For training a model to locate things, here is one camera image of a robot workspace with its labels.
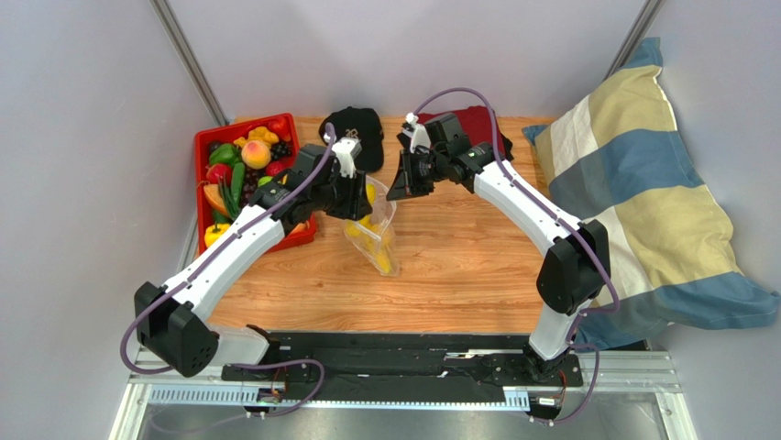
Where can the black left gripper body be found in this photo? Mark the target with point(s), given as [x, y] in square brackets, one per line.
[339, 198]

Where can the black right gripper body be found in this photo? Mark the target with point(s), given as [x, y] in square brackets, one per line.
[409, 172]

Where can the clear polka dot zip bag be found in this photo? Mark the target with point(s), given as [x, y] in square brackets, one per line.
[378, 223]

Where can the yellow banana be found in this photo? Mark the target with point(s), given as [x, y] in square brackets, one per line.
[378, 251]

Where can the yellow bell pepper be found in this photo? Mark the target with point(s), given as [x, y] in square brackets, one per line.
[214, 232]

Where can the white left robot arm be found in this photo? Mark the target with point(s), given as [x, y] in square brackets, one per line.
[171, 318]

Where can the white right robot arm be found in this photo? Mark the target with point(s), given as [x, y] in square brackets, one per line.
[576, 264]

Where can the black baseball cap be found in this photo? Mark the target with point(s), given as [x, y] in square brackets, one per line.
[364, 125]

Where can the folded dark red shirt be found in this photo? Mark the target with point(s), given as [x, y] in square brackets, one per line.
[475, 121]

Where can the dark grape bunch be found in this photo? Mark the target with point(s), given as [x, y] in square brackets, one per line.
[254, 178]

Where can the red tomato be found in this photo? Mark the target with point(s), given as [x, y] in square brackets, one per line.
[281, 128]

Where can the red plastic fruit tray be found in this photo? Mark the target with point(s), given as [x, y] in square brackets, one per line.
[205, 142]

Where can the green bell pepper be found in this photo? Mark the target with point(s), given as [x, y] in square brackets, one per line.
[227, 154]

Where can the orange melon slice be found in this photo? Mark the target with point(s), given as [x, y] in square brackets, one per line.
[213, 196]

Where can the blue striped pillow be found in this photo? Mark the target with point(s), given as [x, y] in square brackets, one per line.
[617, 157]

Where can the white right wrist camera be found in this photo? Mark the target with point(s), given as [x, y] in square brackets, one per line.
[416, 133]

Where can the black mounting base plate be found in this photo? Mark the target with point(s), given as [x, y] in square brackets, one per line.
[405, 368]

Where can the aluminium frame rail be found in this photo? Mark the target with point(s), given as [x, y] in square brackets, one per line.
[633, 393]

